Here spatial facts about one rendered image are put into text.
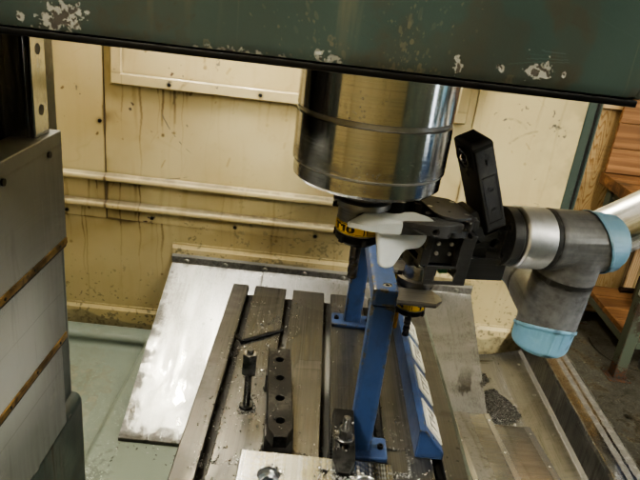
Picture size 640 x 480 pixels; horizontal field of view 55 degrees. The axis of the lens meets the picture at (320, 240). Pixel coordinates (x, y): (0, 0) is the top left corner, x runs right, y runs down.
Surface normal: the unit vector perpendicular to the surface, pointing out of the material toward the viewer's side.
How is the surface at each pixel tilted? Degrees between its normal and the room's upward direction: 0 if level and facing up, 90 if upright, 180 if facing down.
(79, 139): 90
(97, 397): 0
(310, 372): 0
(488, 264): 90
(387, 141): 90
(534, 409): 17
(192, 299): 24
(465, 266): 90
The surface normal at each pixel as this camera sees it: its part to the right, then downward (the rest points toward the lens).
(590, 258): 0.18, 0.46
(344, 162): -0.39, 0.32
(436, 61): -0.02, 0.38
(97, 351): 0.11, -0.92
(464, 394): 0.09, -0.68
